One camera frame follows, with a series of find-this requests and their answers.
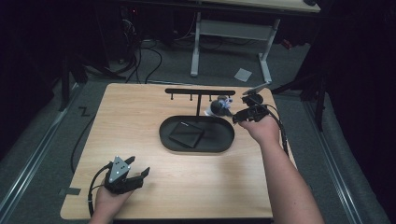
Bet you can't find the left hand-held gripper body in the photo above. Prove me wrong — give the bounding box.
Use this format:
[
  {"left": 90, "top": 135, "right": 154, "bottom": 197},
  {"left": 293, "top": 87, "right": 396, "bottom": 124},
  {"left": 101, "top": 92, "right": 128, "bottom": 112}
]
[{"left": 103, "top": 155, "right": 145, "bottom": 196}]

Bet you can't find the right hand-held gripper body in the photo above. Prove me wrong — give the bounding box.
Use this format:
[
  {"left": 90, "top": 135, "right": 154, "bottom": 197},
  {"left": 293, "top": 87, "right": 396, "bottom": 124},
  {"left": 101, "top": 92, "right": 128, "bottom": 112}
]
[{"left": 241, "top": 81, "right": 272, "bottom": 123}]

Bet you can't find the black and pink plush toy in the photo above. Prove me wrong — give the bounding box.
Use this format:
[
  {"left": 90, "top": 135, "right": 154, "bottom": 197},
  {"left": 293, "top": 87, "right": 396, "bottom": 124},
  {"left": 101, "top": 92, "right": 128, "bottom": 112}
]
[{"left": 204, "top": 95, "right": 235, "bottom": 119}]

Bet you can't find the black tray with hook rack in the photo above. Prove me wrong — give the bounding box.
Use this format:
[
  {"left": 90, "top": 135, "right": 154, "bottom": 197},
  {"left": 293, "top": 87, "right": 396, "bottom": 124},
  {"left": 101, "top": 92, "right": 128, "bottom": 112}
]
[{"left": 158, "top": 88, "right": 236, "bottom": 154}]

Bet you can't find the black wallet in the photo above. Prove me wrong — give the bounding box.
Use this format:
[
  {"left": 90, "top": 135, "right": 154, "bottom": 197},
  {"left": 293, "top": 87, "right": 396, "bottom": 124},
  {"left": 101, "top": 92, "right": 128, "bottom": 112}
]
[{"left": 168, "top": 120, "right": 206, "bottom": 149}]

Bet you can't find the person's right hand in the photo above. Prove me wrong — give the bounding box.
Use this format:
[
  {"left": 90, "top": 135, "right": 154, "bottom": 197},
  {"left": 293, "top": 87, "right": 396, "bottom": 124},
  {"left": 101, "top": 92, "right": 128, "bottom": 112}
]
[{"left": 238, "top": 113, "right": 282, "bottom": 147}]

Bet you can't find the person's left hand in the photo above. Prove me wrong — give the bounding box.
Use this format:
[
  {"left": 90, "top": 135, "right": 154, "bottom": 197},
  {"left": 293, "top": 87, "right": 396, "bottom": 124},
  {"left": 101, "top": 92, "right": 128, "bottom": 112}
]
[{"left": 92, "top": 186, "right": 135, "bottom": 222}]

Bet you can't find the grey paper sheet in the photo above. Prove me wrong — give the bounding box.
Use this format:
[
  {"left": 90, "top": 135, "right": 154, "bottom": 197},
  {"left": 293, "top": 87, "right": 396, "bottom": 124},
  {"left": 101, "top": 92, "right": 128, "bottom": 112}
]
[{"left": 233, "top": 67, "right": 253, "bottom": 83}]

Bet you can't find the grey tape strip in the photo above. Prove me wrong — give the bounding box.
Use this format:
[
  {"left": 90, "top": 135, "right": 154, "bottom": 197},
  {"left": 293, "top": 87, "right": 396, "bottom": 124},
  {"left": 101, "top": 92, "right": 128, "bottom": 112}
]
[{"left": 58, "top": 187, "right": 82, "bottom": 197}]

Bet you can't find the black metal stand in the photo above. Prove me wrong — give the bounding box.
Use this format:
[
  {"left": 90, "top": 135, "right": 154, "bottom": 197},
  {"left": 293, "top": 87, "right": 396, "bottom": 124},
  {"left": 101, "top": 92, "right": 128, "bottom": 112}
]
[
  {"left": 57, "top": 50, "right": 90, "bottom": 112},
  {"left": 270, "top": 69, "right": 330, "bottom": 133}
]

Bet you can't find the white-framed desk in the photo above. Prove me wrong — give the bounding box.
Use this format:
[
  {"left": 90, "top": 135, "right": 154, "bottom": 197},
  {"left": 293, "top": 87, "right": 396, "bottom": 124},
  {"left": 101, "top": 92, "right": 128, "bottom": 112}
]
[{"left": 190, "top": 0, "right": 321, "bottom": 86}]

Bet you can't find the left hand-held gripper cable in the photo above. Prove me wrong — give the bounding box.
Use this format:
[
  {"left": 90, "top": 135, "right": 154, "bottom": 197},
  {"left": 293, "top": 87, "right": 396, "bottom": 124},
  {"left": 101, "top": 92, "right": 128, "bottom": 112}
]
[{"left": 87, "top": 162, "right": 114, "bottom": 218}]

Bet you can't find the hand-held gripper cable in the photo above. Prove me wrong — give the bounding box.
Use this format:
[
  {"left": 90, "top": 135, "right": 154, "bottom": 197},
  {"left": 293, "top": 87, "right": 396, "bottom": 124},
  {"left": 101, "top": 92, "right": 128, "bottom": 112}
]
[
  {"left": 248, "top": 95, "right": 290, "bottom": 158},
  {"left": 87, "top": 162, "right": 114, "bottom": 218}
]

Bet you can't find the right hand-held gripper cable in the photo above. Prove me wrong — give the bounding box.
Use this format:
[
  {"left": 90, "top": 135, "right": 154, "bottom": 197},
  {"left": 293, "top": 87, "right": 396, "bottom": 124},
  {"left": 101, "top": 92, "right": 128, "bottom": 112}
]
[{"left": 248, "top": 95, "right": 290, "bottom": 158}]

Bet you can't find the black floor cable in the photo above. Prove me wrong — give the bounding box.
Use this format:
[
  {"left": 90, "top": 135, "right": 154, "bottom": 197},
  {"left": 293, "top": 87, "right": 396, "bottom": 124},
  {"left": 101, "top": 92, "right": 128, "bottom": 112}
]
[{"left": 70, "top": 114, "right": 97, "bottom": 175}]

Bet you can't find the metal floor rail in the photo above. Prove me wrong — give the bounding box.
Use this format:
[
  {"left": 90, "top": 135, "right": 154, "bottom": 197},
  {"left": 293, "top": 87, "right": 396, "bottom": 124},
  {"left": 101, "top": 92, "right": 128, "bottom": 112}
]
[
  {"left": 0, "top": 83, "right": 84, "bottom": 217},
  {"left": 302, "top": 98, "right": 364, "bottom": 224}
]

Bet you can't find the bundle of black cables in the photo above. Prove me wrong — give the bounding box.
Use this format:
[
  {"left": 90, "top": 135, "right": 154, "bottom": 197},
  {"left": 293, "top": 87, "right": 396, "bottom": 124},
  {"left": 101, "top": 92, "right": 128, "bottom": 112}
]
[{"left": 120, "top": 18, "right": 163, "bottom": 85}]

